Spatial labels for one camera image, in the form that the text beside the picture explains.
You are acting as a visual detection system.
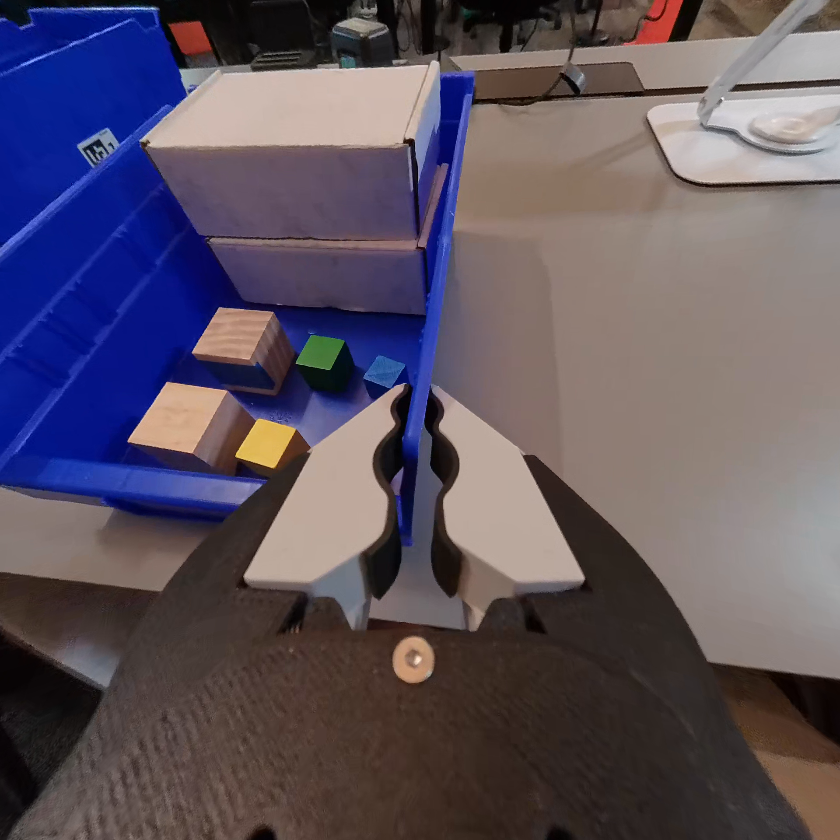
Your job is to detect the white cardboard box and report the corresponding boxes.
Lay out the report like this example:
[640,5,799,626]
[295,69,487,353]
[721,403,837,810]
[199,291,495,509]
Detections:
[141,60,442,240]
[209,164,450,316]

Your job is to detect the black cable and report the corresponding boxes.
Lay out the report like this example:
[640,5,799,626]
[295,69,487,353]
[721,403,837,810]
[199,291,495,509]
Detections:
[505,0,588,106]

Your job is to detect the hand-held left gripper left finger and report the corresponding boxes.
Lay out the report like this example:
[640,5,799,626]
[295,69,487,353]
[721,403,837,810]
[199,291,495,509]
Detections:
[243,384,413,632]

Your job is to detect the grey electronic device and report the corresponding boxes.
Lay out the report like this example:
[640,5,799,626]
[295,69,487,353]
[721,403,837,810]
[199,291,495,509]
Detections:
[331,18,393,70]

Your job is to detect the grey desk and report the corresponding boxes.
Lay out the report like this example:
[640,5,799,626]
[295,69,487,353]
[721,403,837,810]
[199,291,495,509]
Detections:
[0,29,840,686]

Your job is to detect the yellow cube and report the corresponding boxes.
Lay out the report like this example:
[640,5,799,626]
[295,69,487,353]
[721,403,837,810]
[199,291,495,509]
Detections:
[235,419,311,476]

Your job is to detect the black electronic device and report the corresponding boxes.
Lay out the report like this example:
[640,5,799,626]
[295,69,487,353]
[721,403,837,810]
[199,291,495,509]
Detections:
[251,47,321,70]

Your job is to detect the blue cube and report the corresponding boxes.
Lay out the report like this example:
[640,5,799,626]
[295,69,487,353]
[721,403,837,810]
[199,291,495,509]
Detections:
[363,356,409,400]

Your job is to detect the green cube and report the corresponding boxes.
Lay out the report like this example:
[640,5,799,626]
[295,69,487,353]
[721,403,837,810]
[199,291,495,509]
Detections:
[295,335,355,393]

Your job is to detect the blue plastic bin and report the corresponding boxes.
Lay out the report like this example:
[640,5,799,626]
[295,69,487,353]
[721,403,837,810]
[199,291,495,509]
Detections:
[0,7,188,247]
[0,71,475,547]

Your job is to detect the person's khaki pants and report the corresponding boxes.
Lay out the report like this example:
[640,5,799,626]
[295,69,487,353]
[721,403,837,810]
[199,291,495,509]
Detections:
[715,669,840,840]

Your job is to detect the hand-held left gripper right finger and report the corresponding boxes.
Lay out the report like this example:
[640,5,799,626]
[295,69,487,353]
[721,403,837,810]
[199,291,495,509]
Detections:
[425,385,586,632]

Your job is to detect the wooden block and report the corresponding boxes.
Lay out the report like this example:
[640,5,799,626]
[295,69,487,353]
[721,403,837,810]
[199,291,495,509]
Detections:
[192,307,296,396]
[128,382,256,475]

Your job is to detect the black white marker tag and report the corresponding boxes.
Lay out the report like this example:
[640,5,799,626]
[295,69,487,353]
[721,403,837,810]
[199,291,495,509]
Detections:
[77,128,120,168]

